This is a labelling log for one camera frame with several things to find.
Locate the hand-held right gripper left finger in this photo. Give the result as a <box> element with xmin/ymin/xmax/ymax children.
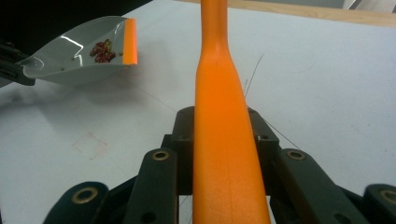
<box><xmin>161</xmin><ymin>105</ymin><xmax>196</xmax><ymax>196</ymax></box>

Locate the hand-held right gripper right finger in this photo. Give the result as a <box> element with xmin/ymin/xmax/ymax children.
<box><xmin>247</xmin><ymin>106</ymin><xmax>280</xmax><ymax>197</ymax></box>

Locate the orange brush handle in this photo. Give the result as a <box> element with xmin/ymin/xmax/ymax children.
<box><xmin>191</xmin><ymin>0</ymin><xmax>272</xmax><ymax>224</ymax></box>

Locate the grey dustpan with orange lip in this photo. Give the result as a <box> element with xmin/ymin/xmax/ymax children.
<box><xmin>17</xmin><ymin>16</ymin><xmax>139</xmax><ymax>86</ymax></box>

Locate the pile of red and green beans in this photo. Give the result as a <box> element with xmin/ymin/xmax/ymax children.
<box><xmin>89</xmin><ymin>38</ymin><xmax>117</xmax><ymax>64</ymax></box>

